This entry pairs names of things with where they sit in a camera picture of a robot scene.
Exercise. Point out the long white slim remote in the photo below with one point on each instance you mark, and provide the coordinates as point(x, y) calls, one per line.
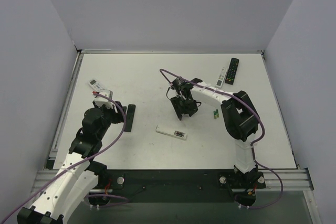
point(171, 132)

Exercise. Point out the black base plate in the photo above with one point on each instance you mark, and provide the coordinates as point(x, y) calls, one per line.
point(118, 187)

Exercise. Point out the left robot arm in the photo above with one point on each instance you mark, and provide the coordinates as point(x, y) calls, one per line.
point(56, 201)

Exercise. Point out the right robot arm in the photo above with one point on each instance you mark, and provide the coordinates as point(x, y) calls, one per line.
point(238, 113)

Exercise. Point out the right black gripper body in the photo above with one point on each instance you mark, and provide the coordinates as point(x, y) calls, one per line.
point(185, 107)

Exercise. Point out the black remote control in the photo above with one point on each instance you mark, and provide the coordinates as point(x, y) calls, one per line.
point(130, 113)

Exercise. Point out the black TV remote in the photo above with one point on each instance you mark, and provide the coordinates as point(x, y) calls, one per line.
point(231, 71)

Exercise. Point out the white AC remote left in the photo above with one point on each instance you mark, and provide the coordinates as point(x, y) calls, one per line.
point(96, 86)

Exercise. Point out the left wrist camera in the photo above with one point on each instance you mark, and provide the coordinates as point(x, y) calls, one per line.
point(103, 98)

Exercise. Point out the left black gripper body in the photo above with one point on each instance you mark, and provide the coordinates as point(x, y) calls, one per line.
point(130, 117)

